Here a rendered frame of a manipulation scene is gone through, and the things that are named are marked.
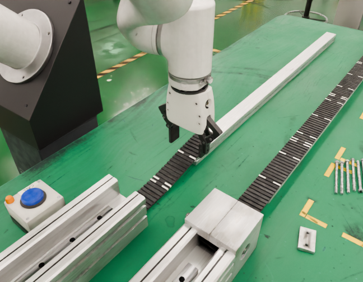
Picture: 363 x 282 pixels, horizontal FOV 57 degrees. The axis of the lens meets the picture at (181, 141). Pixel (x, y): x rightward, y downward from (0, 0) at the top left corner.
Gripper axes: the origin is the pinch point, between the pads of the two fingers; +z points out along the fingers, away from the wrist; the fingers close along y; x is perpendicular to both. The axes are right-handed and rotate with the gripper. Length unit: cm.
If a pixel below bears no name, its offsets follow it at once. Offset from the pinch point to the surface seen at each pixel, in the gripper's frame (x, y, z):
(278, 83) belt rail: -44.1, -1.7, 3.3
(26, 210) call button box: 33.9, 11.7, 0.2
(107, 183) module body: 21.3, 3.1, -2.2
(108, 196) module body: 22.1, 2.3, 0.3
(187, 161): 2.1, -1.3, 3.6
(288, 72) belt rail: -53, -1, 3
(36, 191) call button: 30.5, 12.9, -1.1
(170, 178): 7.7, -1.0, 4.7
